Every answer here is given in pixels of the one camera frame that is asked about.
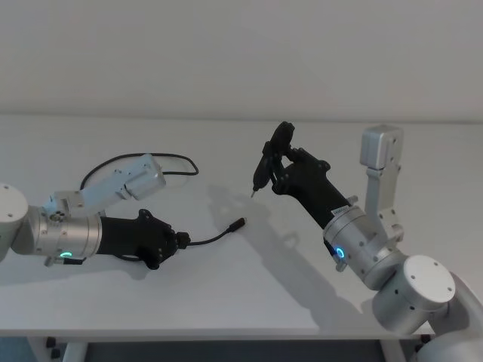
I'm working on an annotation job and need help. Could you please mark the black cable with plug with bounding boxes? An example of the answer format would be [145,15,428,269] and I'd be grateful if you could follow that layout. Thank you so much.
[80,152,248,248]

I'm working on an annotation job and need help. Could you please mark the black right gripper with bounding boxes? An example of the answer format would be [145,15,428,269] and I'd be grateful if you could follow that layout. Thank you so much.
[265,146,358,230]

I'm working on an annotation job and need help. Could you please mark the black pen-shaped power tool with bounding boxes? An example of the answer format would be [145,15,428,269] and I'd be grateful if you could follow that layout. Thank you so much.
[251,121,296,198]

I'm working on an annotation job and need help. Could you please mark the white table frame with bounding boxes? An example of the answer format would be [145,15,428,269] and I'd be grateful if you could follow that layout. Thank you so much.
[26,330,435,362]

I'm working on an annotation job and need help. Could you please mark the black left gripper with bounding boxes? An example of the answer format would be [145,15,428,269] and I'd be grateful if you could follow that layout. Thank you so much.
[99,208,192,272]

